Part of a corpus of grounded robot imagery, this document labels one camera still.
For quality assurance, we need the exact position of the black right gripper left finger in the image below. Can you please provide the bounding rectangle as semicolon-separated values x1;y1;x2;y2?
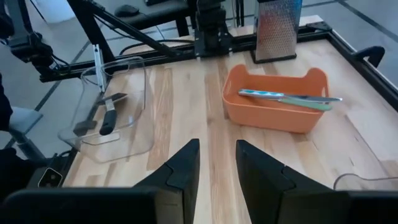
0;139;200;224

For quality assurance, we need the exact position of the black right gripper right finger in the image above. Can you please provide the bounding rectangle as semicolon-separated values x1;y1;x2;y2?
235;139;398;224

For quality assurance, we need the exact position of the large clear plastic bin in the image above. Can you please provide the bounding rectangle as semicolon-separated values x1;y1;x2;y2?
57;55;156;164

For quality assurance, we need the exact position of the orange plastic bin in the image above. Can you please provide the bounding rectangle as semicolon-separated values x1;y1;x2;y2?
221;64;330;134

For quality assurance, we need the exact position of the rectangular black spatula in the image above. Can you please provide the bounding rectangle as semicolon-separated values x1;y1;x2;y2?
96;92;128;137

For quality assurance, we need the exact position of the green-handled knife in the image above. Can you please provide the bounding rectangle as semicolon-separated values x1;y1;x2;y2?
278;96;333;112

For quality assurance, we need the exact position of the person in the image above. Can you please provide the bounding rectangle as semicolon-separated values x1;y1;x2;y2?
0;73;47;202

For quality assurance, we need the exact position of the grey stool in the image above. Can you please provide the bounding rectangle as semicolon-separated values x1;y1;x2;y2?
8;107;46;160

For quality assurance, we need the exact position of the silver metal bar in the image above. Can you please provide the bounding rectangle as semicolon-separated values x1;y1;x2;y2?
93;43;108;94

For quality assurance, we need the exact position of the black computer mouse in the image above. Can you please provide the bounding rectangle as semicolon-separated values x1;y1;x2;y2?
114;4;140;18

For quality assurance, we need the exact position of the grey desk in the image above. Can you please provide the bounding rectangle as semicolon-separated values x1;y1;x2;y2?
114;0;191;37

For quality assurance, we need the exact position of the black table camera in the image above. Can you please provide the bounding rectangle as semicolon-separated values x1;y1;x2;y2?
27;166;68;189

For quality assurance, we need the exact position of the black aluminium table frame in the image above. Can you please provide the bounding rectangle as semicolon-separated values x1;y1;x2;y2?
39;0;398;111

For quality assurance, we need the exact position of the thick black power cable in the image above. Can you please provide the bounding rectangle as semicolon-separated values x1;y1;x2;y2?
119;39;196;56

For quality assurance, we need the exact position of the metal box grater black handle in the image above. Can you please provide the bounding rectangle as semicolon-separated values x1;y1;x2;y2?
251;0;303;64

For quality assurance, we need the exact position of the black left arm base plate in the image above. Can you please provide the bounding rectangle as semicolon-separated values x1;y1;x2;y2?
194;29;234;58

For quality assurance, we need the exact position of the black frame bracket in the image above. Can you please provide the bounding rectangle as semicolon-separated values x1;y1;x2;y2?
353;45;386;68

